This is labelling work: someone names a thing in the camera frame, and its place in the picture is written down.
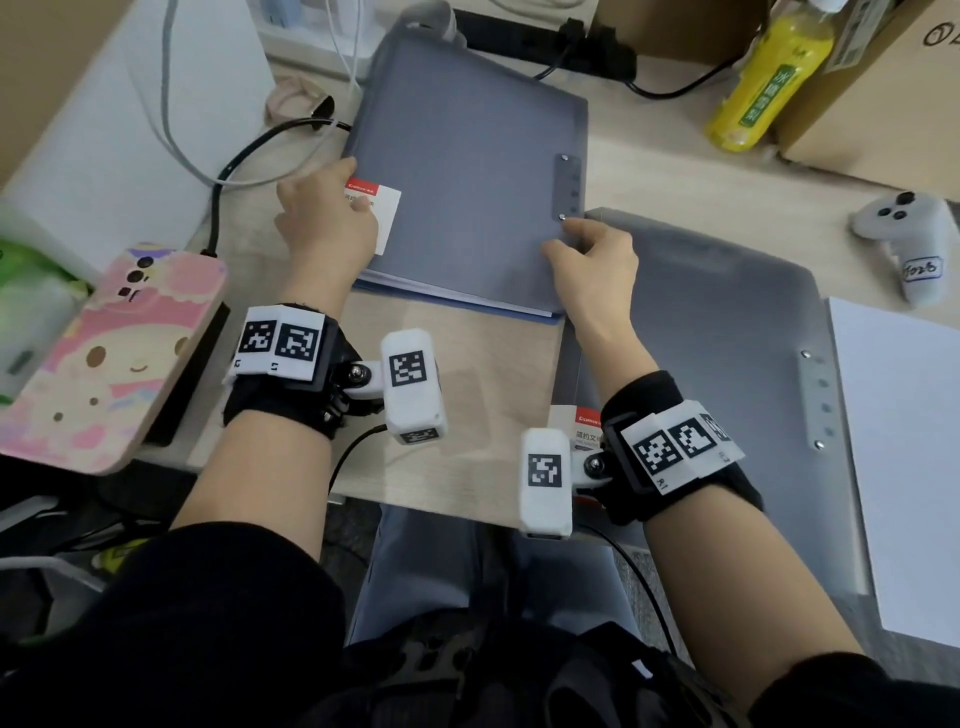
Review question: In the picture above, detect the person's right hand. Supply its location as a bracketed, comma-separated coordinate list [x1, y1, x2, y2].
[541, 217, 660, 406]

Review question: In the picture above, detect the person's left hand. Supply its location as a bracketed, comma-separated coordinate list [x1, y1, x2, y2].
[273, 155, 381, 320]

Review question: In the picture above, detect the gray translucent clip folder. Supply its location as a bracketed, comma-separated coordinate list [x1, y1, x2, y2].
[547, 208, 875, 598]
[343, 22, 591, 318]

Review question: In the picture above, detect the gray blue folder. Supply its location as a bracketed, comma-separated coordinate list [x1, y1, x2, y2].
[353, 271, 564, 325]

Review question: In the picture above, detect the stack of white papers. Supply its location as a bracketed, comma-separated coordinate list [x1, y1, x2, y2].
[827, 297, 960, 650]

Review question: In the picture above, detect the person's left forearm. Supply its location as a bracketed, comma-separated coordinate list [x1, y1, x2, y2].
[172, 408, 335, 560]

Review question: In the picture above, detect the person's right forearm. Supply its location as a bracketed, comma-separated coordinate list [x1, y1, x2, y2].
[644, 483, 864, 710]

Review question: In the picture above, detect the person's right leg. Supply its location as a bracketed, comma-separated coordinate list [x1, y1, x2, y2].
[517, 524, 639, 639]

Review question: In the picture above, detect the person's leg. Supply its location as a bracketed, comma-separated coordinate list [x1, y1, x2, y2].
[517, 524, 639, 639]
[348, 503, 481, 646]

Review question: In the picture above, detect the person's left leg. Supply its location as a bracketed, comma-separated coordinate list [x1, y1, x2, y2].
[348, 503, 481, 646]

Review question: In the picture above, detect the person's black shirt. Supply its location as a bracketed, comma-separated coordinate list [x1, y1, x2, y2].
[0, 521, 960, 728]

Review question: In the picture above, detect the white power strip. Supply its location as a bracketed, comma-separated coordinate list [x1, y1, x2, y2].
[251, 18, 384, 80]

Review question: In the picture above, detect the black power bank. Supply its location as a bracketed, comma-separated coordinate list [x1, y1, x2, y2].
[142, 299, 232, 449]

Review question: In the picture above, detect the white charger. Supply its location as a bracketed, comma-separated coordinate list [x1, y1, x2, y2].
[322, 0, 363, 35]

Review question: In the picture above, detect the black plug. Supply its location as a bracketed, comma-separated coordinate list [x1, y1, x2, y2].
[592, 26, 639, 82]

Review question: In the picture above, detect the pink cartoon phone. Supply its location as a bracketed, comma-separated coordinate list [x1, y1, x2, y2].
[0, 243, 230, 478]

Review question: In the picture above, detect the yellow drink bottle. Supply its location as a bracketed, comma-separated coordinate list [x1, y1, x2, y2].
[704, 0, 845, 154]

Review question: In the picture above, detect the low brown cardboard box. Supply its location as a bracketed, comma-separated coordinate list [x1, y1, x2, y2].
[592, 0, 774, 65]

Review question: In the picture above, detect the black power strip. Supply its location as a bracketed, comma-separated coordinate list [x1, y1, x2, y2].
[453, 8, 639, 82]

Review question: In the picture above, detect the green tissue pack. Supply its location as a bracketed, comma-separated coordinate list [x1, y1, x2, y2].
[0, 198, 95, 406]

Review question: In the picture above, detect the white game controller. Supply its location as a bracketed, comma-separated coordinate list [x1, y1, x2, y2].
[849, 191, 958, 307]

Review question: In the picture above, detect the large cardboard box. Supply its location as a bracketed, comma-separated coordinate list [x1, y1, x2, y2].
[0, 0, 136, 189]

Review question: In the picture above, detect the cardboard box black logo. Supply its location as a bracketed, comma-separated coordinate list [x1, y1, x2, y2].
[776, 0, 960, 202]

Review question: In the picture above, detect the black chest harness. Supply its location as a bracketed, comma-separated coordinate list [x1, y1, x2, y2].
[299, 607, 751, 728]

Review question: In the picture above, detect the thick black cable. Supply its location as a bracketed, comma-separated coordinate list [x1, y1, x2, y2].
[202, 97, 354, 259]

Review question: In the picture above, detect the black marker wrist strap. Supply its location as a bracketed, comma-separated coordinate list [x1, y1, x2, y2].
[222, 303, 384, 440]
[596, 369, 765, 526]

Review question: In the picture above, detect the black camera cable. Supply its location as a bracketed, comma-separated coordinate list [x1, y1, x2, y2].
[328, 423, 389, 493]
[577, 521, 676, 654]

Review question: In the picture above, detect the black power cord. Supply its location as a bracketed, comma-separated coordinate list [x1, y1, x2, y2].
[626, 56, 740, 101]
[533, 18, 588, 82]

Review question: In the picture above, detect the gray cable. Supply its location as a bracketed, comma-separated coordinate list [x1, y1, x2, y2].
[159, 0, 340, 189]

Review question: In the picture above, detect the gray rolled strap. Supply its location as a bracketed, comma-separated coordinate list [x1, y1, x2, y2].
[401, 0, 459, 43]

